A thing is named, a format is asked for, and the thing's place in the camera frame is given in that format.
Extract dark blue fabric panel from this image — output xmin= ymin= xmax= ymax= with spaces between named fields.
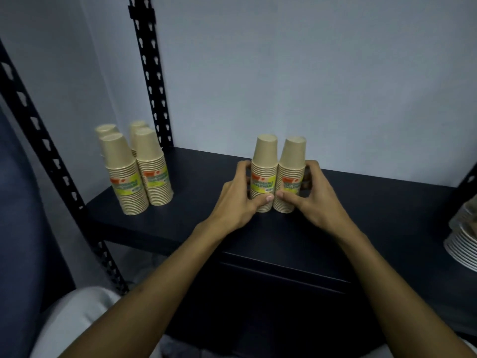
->
xmin=0 ymin=107 xmax=76 ymax=358

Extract beige paper cup stack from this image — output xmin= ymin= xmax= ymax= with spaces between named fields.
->
xmin=249 ymin=134 xmax=279 ymax=214
xmin=134 ymin=127 xmax=174 ymax=206
xmin=95 ymin=124 xmax=120 ymax=140
xmin=129 ymin=121 xmax=150 ymax=157
xmin=273 ymin=136 xmax=307 ymax=214
xmin=99 ymin=133 xmax=150 ymax=216

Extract black perforated rack post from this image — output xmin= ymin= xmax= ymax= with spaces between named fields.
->
xmin=127 ymin=0 xmax=175 ymax=150
xmin=452 ymin=171 xmax=477 ymax=206
xmin=0 ymin=39 xmax=130 ymax=295

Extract person's white trousers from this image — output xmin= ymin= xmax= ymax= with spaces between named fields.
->
xmin=30 ymin=286 xmax=165 ymax=358

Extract person's right hand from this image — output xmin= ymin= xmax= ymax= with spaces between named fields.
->
xmin=276 ymin=160 xmax=360 ymax=240

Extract person's left hand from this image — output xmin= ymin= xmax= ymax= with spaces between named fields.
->
xmin=207 ymin=160 xmax=275 ymax=235

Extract stack of white plates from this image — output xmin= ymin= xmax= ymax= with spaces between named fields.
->
xmin=443 ymin=223 xmax=477 ymax=273

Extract person's left forearm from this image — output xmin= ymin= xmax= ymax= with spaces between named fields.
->
xmin=59 ymin=219 xmax=232 ymax=358

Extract person's right forearm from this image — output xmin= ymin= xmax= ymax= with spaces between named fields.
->
xmin=333 ymin=225 xmax=477 ymax=358

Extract plastic-wrapped plate pack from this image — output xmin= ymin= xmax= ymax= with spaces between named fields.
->
xmin=448 ymin=195 xmax=477 ymax=232

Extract black shelf board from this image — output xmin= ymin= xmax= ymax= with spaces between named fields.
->
xmin=85 ymin=147 xmax=477 ymax=326

